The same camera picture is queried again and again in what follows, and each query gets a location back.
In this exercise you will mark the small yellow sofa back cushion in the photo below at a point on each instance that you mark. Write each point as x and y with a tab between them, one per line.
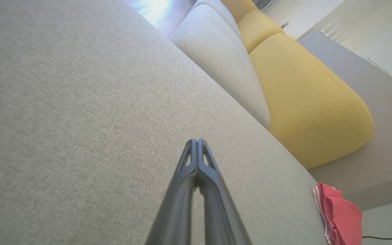
238	8

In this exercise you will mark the narrow grey sofa seat cushion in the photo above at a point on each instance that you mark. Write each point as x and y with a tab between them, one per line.
221	10

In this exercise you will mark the large grey sofa chaise cushion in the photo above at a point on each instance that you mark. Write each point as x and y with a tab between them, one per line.
63	119

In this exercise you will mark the wide grey sofa seat cushion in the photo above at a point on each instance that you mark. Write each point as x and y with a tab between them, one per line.
223	58

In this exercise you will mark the large yellow sofa back cushion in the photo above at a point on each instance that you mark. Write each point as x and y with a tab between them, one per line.
311	102

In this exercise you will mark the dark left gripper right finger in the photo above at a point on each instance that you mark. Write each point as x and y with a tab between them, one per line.
221	221

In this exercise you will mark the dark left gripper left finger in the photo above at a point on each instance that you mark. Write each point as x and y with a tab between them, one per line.
175	217

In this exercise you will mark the white wall rack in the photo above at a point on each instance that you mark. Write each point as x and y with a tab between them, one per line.
332	29

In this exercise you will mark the white wall outlet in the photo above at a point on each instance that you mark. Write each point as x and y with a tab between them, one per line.
284	24

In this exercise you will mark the grey sofa backrest panel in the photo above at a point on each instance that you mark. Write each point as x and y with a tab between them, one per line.
386	136

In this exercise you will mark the medium yellow sofa back cushion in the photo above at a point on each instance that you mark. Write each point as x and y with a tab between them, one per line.
259	30

